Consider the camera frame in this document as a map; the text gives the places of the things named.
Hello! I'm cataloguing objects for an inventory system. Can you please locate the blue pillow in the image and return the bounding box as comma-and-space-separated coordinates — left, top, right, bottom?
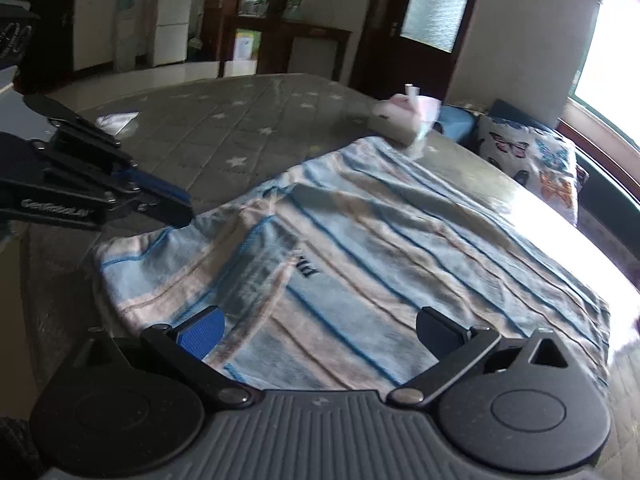
432, 105, 481, 148

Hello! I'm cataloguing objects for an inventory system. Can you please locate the dark wooden cabinet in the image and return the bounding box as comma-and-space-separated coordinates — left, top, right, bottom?
200, 0, 353, 83

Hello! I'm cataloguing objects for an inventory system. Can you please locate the blue striped shirt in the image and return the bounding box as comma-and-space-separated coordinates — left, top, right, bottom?
92, 135, 613, 393

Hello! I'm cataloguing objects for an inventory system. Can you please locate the bright window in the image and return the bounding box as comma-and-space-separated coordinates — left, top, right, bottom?
570, 0, 640, 121

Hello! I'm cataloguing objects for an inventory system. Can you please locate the wooden door with frosted glass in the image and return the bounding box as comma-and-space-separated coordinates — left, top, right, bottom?
348, 0, 487, 103

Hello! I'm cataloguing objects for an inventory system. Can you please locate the white refrigerator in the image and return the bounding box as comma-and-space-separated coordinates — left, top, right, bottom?
151, 0, 197, 67

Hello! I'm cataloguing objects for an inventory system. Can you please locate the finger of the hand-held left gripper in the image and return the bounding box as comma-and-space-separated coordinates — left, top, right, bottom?
23, 93, 137, 173
45, 157, 195, 228

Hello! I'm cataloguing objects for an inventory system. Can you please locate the butterfly print pillow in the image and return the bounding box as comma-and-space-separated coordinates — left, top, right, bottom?
475, 112, 581, 226

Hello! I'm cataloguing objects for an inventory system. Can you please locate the pink tissue box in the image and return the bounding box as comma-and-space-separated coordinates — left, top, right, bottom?
367, 82, 442, 147

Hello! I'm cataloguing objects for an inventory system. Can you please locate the grey star-print mattress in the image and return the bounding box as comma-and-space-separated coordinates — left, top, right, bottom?
20, 72, 640, 480

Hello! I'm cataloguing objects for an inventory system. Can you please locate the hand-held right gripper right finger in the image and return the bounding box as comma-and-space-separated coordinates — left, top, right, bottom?
387, 306, 571, 406

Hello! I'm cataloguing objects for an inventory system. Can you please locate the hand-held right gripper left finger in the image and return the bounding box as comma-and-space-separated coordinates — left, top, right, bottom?
87, 306, 253, 406

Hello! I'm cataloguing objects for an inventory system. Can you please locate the white water dispenser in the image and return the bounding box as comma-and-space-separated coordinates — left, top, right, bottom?
112, 0, 140, 72

